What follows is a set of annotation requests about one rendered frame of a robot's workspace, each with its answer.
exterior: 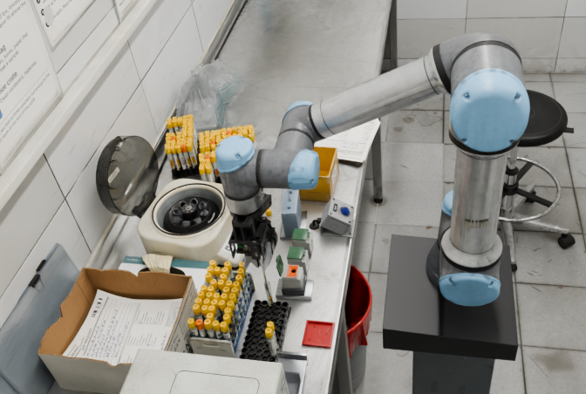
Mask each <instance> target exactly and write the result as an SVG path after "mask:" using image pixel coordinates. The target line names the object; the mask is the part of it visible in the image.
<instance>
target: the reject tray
mask: <svg viewBox="0 0 586 394"><path fill-rule="evenodd" d="M334 328H335V323H334V322H324V321H313V320H307V321H306V325H305V330H304V333H303V341H302V346H309V347H318V348H327V349H331V344H332V338H333V333H334Z"/></svg>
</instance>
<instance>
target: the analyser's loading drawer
mask: <svg viewBox="0 0 586 394"><path fill-rule="evenodd" d="M277 355H278V360H277V362H278V363H281V364H282V365H283V370H284V374H285V376H286V380H287V385H288V388H289V393H290V394H302V390H303V381H304V377H305V372H306V368H307V366H308V365H309V362H308V357H307V353H298V352H289V351H281V350H278V351H277Z"/></svg>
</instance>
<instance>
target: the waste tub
mask: <svg viewBox="0 0 586 394"><path fill-rule="evenodd" d="M313 151H315V152H317V154H318V156H319V162H320V171H319V179H318V183H317V186H316V187H315V188H313V189H299V195H300V200H307V201H319V202H329V201H330V199H331V198H332V197H333V194H334V192H335V188H336V184H337V179H338V175H339V168H338V157H337V147H327V146H314V149H313Z"/></svg>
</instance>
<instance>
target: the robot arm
mask: <svg viewBox="0 0 586 394"><path fill-rule="evenodd" d="M442 93H445V94H446V95H449V96H451V103H450V117H449V132H448V133H449V139H450V140H451V142H452V143H453V145H454V146H456V147H457V149H456V161H455V172H454V183H453V191H450V192H449V193H448V194H446V196H445V198H444V200H443V203H442V204H441V216H440V222H439V233H438V240H437V241H436V242H435V243H434V245H433V247H432V248H431V250H430V251H429V253H428V256H427V259H426V271H427V274H428V275H429V277H430V279H431V280H432V281H433V282H434V283H435V284H436V285H437V286H439V288H440V292H441V294H442V295H443V296H444V297H445V298H446V299H447V300H448V301H451V302H453V303H456V304H459V305H463V306H481V305H485V304H487V303H491V302H492V301H494V300H495V299H496V298H497V297H498V295H499V294H500V287H501V282H500V275H499V273H500V264H501V252H502V242H501V239H500V237H499V236H498V234H497V233H496V232H497V226H498V220H499V213H500V208H501V196H502V190H503V184H504V178H505V172H506V166H507V160H508V152H510V151H512V150H513V149H514V148H515V147H516V146H517V145H518V143H519V141H520V137H521V136H522V134H523V133H524V131H525V129H526V127H527V124H528V117H529V112H530V105H529V99H528V94H527V91H526V86H525V81H524V76H523V70H522V62H521V56H520V53H519V52H518V50H517V49H516V47H515V46H514V44H513V43H512V42H511V41H510V40H508V39H507V38H505V37H503V36H501V35H499V34H495V33H492V32H474V33H469V34H466V35H462V36H459V37H455V38H452V39H449V40H447V41H445V42H443V43H441V44H437V45H435V46H433V47H432V49H431V50H430V52H429V54H428V55H427V56H424V57H422V58H419V59H417V60H414V61H412V62H411V63H408V64H406V65H402V66H400V67H398V68H396V69H394V70H391V71H389V72H386V73H384V74H382V75H379V76H377V77H375V78H372V79H369V80H367V81H365V82H363V83H361V84H359V85H355V86H353V87H351V88H349V89H346V90H344V91H342V92H339V93H337V94H334V95H332V96H330V97H328V98H324V99H322V100H320V101H317V102H316V103H314V104H313V103H311V102H309V101H297V102H295V103H293V104H291V105H290V106H289V108H288V110H287V112H286V113H285V114H284V116H283V121H282V126H281V129H280V132H279V135H278V138H277V141H276V145H275V148H274V149H255V147H254V146H253V143H252V141H251V140H250V139H249V138H244V137H243V136H238V135H237V136H231V137H228V138H226V139H224V140H222V141H221V142H220V143H219V144H218V146H217V147H216V149H215V157H216V162H217V170H218V172H219V175H220V178H221V184H222V188H223V193H224V197H225V201H226V204H227V207H228V210H229V212H230V214H231V216H232V217H233V220H232V222H231V223H232V227H233V230H232V233H231V235H230V238H229V241H228V244H229V247H230V250H231V254H232V257H233V259H235V253H237V254H241V255H242V254H244V263H243V267H244V269H247V268H248V266H249V264H250V263H252V264H253V265H255V266H256V267H257V268H259V267H260V265H259V261H258V260H261V257H262V258H263V262H262V263H263V271H265V270H266V268H267V267H268V266H269V264H270V262H271V259H272V257H273V254H274V251H275V248H276V244H277V240H278V237H277V233H276V230H275V228H274V227H272V226H271V224H270V223H271V221H270V220H268V219H267V217H265V216H263V215H264V213H265V212H266V211H267V210H268V209H269V208H270V206H271V205H272V199H271V194H265V193H264V192H262V189H261V188H276V189H291V190H299V189H313V188H315V187H316V186H317V183H318V179H319V171H320V162H319V156H318V154H317V152H315V151H313V149H314V145H315V143H316V142H318V141H320V140H323V139H327V138H329V137H331V136H334V135H336V134H339V133H341V132H345V131H347V130H350V129H352V128H354V127H356V126H361V125H362V124H365V123H367V122H370V121H373V120H374V119H378V118H381V117H384V116H385V115H388V114H390V113H393V112H396V111H399V110H401V109H404V108H406V107H408V106H411V105H415V104H417V103H419V102H422V101H424V100H427V99H430V98H432V97H435V96H438V95H440V94H442ZM232 243H233V245H234V250H233V249H232V246H231V245H232ZM235 244H237V249H236V247H235Z"/></svg>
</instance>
